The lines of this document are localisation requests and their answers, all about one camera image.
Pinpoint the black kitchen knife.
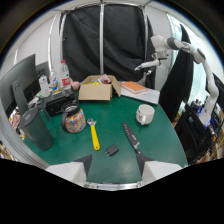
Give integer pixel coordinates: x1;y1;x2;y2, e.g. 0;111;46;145
121;121;142;155

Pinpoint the black power adapter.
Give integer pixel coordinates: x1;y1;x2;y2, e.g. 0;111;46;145
105;144;120;157

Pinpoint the glass jar of colourful candy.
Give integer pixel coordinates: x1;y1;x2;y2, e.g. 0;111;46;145
60;100;87;134

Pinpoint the black chair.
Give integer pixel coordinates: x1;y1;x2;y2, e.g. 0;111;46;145
174;103;214;165

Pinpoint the dark grey tumbler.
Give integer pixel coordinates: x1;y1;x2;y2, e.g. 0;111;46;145
18;106;55;152

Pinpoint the white ceramic mug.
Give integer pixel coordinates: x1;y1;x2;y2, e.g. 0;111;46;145
135;103;156;126

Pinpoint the black box device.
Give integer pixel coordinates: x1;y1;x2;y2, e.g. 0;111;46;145
44;89;78;117

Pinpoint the open cardboard box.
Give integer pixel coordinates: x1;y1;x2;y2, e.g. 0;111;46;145
77;74;122;101

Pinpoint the orange book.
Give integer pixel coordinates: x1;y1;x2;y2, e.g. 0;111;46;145
120;81;148;95

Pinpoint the white plastic bottle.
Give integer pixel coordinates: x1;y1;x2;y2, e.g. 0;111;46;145
38;74;51;98

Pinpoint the small bottle with yellow label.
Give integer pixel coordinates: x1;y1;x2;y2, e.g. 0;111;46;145
49;69;62;95

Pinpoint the water bottle with red label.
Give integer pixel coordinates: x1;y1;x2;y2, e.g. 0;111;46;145
59;59;72;91

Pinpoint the computer monitor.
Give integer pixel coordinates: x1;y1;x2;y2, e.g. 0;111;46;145
0;53;38;115

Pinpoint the black curtain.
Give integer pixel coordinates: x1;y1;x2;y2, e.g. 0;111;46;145
61;3;156;90

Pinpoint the yellow handled adjustable wrench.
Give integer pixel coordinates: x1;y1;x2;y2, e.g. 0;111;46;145
86;117;101;151

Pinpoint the metal frame pole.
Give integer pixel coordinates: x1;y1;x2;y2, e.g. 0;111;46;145
98;2;105;76

